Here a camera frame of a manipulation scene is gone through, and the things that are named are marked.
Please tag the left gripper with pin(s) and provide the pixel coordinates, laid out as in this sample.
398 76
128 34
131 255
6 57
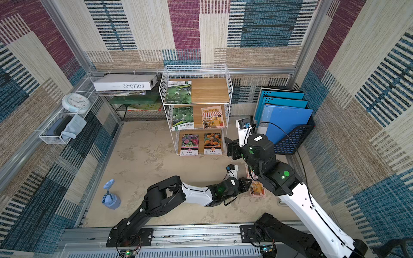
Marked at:
241 183

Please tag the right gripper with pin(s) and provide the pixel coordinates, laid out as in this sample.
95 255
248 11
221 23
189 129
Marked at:
233 148

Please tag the green seed bag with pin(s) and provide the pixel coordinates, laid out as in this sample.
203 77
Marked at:
179 92
183 118

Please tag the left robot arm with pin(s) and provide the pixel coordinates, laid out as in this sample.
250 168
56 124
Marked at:
163 197

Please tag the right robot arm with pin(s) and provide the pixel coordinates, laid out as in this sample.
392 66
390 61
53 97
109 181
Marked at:
325 239

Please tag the orange flower seed packet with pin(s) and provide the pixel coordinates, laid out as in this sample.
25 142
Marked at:
212 144

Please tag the purple flower seed packet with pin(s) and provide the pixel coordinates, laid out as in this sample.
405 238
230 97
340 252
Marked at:
189 145

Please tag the blue folder front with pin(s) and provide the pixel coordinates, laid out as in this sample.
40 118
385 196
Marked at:
276 118

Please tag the black file holder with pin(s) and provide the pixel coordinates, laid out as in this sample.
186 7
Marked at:
291 141

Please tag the teal folder back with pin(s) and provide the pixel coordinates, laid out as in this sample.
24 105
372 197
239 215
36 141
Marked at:
280 93

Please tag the teal folder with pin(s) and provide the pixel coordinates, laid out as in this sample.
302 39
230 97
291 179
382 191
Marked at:
284 102
280 93

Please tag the teal folder middle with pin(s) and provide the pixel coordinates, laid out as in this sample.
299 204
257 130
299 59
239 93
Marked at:
284 102

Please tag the green book in tray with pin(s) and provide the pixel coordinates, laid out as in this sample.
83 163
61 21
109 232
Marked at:
136 99

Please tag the red green book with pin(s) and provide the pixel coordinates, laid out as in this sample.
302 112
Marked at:
145 107

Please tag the white folio box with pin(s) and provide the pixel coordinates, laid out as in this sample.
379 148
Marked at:
125 82

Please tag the light blue cloth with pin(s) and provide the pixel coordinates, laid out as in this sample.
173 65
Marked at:
73 128

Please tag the white round clock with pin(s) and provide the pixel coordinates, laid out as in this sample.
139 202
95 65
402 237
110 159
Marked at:
76 103

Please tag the dark blue case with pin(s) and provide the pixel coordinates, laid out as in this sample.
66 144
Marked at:
58 126

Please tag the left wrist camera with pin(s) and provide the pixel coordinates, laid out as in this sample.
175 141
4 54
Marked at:
232 171

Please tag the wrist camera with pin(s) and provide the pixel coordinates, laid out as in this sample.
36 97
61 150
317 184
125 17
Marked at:
232 171
244 130

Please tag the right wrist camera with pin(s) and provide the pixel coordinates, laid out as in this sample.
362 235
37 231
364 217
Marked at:
244 130

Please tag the white wire shelf rack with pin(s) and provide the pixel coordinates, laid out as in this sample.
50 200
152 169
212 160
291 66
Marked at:
211 86

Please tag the white wire wall basket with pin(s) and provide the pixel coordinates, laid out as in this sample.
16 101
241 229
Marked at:
86 89

